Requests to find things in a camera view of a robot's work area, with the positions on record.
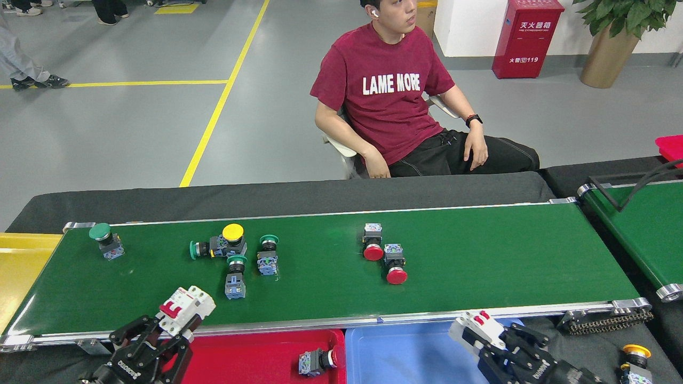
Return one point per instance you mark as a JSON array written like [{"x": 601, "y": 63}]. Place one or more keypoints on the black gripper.
[
  {"x": 128, "y": 369},
  {"x": 539, "y": 370}
]

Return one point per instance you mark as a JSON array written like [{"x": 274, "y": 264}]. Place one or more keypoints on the white circuit breaker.
[
  {"x": 469, "y": 328},
  {"x": 187, "y": 306}
]

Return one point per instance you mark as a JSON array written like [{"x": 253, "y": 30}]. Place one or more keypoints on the green mushroom push button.
[
  {"x": 235, "y": 288},
  {"x": 193, "y": 249},
  {"x": 267, "y": 264},
  {"x": 100, "y": 232}
]

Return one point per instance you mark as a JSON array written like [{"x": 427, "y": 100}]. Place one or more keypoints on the red mushroom push button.
[
  {"x": 315, "y": 362},
  {"x": 396, "y": 276},
  {"x": 373, "y": 252}
]

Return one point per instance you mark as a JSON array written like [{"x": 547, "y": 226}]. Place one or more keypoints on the person's left forearm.
[{"x": 459, "y": 105}]

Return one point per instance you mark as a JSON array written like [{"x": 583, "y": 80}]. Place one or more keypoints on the person's right forearm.
[{"x": 341, "y": 137}]

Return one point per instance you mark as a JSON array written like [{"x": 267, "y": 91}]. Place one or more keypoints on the long green conveyor belt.
[{"x": 480, "y": 256}]

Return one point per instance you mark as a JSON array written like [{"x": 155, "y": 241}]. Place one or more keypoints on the red plastic tray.
[{"x": 251, "y": 357}]

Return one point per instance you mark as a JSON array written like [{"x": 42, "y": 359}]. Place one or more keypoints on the blue plastic tray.
[{"x": 405, "y": 357}]

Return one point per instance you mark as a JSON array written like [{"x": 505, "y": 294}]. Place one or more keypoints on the green feeder conveyor belt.
[{"x": 648, "y": 229}]

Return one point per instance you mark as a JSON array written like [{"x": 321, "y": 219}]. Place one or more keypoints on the person's left hand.
[{"x": 476, "y": 149}]

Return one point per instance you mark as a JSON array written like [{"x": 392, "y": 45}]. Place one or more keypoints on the person's right hand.
[{"x": 376, "y": 168}]

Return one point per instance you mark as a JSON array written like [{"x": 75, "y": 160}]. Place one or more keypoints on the yellow mushroom push button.
[
  {"x": 636, "y": 350},
  {"x": 233, "y": 232}
]

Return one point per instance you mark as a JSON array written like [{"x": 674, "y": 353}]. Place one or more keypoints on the yellow plastic bin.
[{"x": 21, "y": 272}]

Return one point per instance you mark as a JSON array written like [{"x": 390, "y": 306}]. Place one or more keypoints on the black angled guide bar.
[{"x": 603, "y": 194}]

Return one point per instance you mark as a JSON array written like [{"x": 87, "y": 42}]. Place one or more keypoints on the person's black wrist watch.
[{"x": 474, "y": 120}]

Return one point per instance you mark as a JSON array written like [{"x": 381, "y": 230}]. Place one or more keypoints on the grey office chair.
[{"x": 340, "y": 150}]

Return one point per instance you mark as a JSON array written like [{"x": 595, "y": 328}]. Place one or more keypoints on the red plastic bin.
[{"x": 671, "y": 148}]

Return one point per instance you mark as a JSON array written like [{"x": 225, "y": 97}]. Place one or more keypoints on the seated person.
[{"x": 389, "y": 106}]

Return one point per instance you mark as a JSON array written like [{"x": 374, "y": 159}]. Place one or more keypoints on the green potted plant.
[{"x": 608, "y": 58}]

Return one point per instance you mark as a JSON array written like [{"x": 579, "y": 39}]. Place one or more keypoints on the red fire extinguisher box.
[{"x": 527, "y": 40}]

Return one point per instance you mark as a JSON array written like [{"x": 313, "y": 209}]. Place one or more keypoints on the walking person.
[
  {"x": 29, "y": 8},
  {"x": 109, "y": 10},
  {"x": 16, "y": 58}
]

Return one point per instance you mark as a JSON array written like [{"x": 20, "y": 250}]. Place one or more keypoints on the brown cardboard box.
[{"x": 427, "y": 21}]

